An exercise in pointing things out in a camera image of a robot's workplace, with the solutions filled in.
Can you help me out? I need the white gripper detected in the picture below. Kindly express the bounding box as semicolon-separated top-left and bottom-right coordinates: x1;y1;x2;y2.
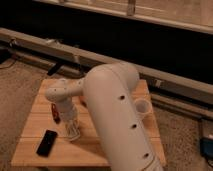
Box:
58;98;80;137

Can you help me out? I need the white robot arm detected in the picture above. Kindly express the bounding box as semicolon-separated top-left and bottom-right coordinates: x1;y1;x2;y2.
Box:
45;62;163;171

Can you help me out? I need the black phone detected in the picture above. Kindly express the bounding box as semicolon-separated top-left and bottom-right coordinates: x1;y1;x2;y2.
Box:
36;130;57;157

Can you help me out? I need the clear plastic cup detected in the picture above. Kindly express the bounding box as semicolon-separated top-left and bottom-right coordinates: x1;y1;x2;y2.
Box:
134;98;152;119

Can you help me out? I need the blue device on floor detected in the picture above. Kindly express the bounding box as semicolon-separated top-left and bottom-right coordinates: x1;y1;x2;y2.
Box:
200;135;213;160

